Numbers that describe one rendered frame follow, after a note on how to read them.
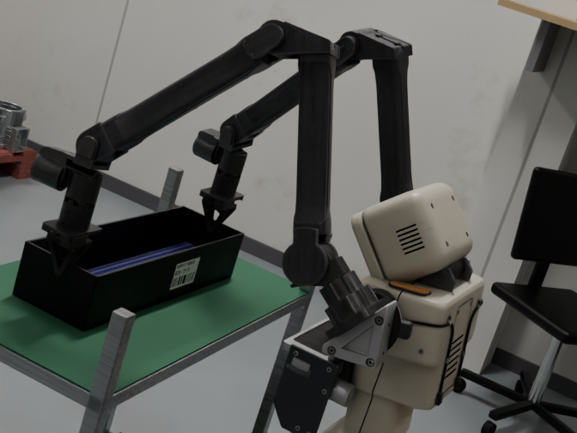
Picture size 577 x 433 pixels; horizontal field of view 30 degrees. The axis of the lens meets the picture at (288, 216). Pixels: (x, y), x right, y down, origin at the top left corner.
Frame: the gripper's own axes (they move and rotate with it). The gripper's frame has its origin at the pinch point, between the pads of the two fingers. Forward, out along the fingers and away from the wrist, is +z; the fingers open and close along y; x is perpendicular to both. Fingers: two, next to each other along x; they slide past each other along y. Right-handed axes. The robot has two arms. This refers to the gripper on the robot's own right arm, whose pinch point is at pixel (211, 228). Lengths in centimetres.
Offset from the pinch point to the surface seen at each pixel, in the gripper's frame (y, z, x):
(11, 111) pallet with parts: -231, 74, -240
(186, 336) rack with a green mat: 38.6, 8.2, 20.2
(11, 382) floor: -65, 106, -86
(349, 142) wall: -290, 33, -79
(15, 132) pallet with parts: -231, 84, -234
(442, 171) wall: -291, 28, -28
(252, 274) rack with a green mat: -8.1, 8.9, 10.1
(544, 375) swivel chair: -234, 81, 60
